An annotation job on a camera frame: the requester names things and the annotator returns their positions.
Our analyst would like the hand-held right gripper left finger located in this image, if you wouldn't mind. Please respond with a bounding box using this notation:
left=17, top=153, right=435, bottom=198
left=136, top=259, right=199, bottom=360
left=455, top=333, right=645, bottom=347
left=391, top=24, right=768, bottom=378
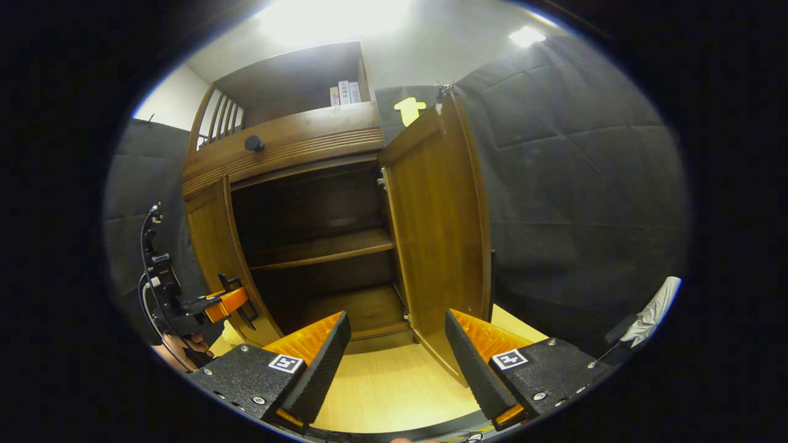
left=187, top=310, right=352, bottom=431

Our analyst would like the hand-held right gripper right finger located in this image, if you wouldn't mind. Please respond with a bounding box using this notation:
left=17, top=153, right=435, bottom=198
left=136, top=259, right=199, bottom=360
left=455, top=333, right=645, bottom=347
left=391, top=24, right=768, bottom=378
left=444, top=309, right=616, bottom=431

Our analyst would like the wooden shoe cabinet door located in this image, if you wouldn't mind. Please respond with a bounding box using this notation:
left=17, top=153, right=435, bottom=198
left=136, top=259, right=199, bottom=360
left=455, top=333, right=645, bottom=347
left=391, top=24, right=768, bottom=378
left=185, top=177, right=284, bottom=348
left=377, top=92, right=493, bottom=388

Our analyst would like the wooden double-door shoe cabinet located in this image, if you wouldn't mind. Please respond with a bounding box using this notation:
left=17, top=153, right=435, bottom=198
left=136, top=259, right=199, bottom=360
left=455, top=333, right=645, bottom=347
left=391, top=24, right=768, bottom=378
left=182, top=40, right=493, bottom=388

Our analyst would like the wooden cabinet inner shelf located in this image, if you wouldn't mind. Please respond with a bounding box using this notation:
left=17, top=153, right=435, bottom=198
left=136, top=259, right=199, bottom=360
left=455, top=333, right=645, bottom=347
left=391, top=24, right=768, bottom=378
left=246, top=229, right=395, bottom=271

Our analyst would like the wooden cabinet drawer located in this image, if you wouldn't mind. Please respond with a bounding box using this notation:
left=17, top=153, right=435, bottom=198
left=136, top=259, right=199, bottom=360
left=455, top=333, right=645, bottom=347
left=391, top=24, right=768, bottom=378
left=182, top=102, right=385, bottom=199

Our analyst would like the white cloth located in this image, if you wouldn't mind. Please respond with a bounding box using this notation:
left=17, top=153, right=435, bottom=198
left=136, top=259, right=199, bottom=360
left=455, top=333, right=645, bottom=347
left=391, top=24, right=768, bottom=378
left=622, top=276, right=682, bottom=348

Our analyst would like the large ceiling light panel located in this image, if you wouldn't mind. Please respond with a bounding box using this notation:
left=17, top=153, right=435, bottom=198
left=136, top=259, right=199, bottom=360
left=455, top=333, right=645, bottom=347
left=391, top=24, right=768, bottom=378
left=259, top=0, right=413, bottom=44

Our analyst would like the small ceiling light panel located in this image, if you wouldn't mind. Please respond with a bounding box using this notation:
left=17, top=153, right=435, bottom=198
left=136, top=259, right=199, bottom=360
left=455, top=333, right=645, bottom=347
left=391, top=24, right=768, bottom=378
left=509, top=26, right=547, bottom=47

